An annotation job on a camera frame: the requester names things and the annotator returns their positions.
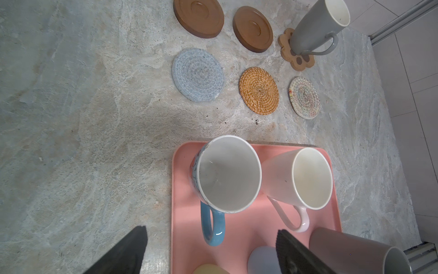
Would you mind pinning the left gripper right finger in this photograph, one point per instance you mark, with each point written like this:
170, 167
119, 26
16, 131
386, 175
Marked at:
295, 258

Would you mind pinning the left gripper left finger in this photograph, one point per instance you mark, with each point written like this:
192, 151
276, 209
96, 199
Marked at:
125, 257

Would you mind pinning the white mug pink handle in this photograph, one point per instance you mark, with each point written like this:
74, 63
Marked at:
301, 178

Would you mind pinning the blue floral mug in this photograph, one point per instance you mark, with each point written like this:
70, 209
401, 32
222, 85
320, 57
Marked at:
226, 175

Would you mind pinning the rattan woven round coaster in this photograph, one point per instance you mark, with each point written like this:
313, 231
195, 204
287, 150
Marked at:
259, 91

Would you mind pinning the cork paw print coaster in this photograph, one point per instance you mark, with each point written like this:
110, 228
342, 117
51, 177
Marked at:
298, 62

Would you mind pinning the grey woven round coaster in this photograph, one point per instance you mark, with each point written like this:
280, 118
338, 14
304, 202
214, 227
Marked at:
198, 75

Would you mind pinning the brown wooden coaster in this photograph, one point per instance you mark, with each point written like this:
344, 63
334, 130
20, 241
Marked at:
252, 29
202, 18

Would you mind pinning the white mug grey handle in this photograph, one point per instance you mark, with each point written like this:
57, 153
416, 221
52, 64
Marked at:
316, 34

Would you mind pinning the pink rectangular tray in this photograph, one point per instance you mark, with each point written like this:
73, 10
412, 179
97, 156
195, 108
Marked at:
254, 227

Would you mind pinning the dark grey mug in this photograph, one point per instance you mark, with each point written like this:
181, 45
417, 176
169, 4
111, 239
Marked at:
349, 254

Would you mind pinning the white mug blue handle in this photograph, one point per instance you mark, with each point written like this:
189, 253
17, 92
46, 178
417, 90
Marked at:
263, 260

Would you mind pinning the white mug green handle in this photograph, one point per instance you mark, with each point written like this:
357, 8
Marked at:
209, 269

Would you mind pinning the aluminium mounting rail frame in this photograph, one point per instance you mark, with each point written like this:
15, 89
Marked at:
423, 258

